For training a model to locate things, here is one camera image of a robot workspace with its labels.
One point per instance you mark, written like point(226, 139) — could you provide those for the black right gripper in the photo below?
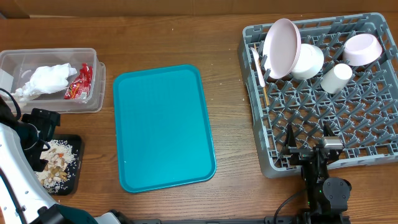
point(302, 154)

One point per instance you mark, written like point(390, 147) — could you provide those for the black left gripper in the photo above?
point(35, 156)

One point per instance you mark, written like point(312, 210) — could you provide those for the white cup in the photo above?
point(336, 78)

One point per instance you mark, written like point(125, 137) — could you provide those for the white napkin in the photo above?
point(45, 80)

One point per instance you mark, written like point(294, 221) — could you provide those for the red snack wrapper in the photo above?
point(80, 88)

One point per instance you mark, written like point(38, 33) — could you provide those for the light green bowl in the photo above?
point(309, 63)

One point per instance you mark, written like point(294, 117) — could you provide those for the pink plate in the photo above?
point(282, 47)

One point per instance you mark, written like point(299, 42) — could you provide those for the white plastic fork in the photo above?
point(258, 68)

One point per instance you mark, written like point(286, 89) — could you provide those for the pink bowl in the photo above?
point(362, 49)

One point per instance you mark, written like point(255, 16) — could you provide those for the wooden chopstick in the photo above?
point(264, 89)

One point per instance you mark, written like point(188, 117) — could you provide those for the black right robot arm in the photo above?
point(327, 196)

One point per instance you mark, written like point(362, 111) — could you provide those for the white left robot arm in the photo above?
point(23, 198)

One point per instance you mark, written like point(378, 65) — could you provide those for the peanuts and rice waste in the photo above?
point(60, 167)

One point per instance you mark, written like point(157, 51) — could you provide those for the black waste tray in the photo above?
point(78, 148)

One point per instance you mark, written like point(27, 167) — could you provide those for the grey dish rack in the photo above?
point(363, 114)

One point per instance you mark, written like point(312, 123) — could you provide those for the clear plastic bin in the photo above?
point(21, 64)

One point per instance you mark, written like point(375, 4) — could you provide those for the teal tray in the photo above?
point(163, 133)

